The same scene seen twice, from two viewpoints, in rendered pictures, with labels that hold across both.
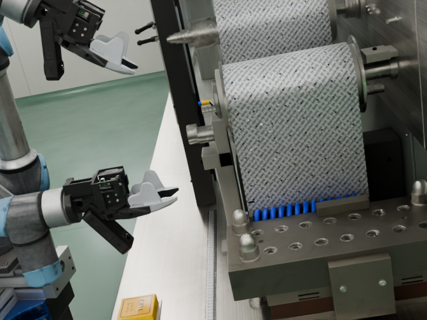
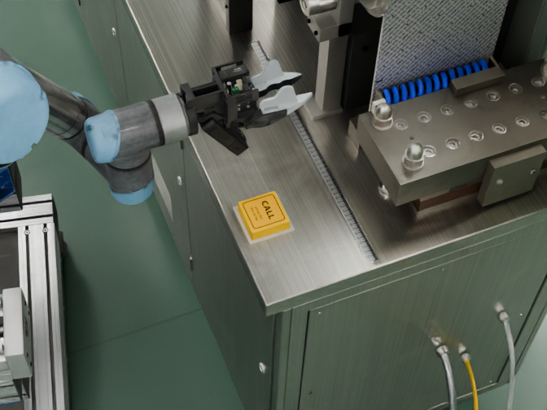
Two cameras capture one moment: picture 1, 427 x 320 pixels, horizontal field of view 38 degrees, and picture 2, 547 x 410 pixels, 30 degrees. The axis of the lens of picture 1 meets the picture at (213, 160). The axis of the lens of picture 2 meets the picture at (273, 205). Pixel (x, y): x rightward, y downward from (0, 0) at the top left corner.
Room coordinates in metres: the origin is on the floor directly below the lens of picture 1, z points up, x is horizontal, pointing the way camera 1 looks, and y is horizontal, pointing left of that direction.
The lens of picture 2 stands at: (0.13, 0.67, 2.35)
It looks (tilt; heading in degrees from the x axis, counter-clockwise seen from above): 55 degrees down; 331
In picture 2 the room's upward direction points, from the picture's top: 2 degrees clockwise
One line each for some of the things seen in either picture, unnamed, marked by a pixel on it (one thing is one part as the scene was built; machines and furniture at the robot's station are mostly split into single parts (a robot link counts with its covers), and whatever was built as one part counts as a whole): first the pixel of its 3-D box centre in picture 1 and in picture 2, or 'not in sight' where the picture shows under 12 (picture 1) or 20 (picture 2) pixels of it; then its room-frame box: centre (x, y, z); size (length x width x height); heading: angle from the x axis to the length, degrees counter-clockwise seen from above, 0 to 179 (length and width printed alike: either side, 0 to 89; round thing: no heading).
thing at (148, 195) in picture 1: (150, 195); (286, 97); (1.07, 0.13, 1.11); 0.09 x 0.03 x 0.06; 76
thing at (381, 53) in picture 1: (378, 52); not in sight; (1.12, -0.34, 1.28); 0.06 x 0.05 x 0.02; 85
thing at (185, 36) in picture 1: (180, 37); not in sight; (1.40, 0.02, 1.33); 0.06 x 0.03 x 0.03; 85
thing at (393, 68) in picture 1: (376, 70); not in sight; (1.12, -0.34, 1.25); 0.07 x 0.04 x 0.04; 85
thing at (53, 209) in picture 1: (60, 206); (170, 116); (1.11, 0.31, 1.11); 0.08 x 0.05 x 0.08; 175
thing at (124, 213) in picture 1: (129, 209); (259, 113); (1.07, 0.18, 1.09); 0.09 x 0.05 x 0.02; 76
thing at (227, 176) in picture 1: (222, 186); (326, 50); (1.18, -0.01, 1.05); 0.06 x 0.05 x 0.31; 85
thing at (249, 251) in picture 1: (248, 246); (414, 153); (0.92, -0.03, 1.05); 0.04 x 0.04 x 0.04
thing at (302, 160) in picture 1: (302, 164); (439, 39); (1.07, -0.16, 1.11); 0.23 x 0.01 x 0.18; 85
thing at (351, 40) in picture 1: (356, 74); not in sight; (1.12, -0.30, 1.25); 0.15 x 0.01 x 0.15; 175
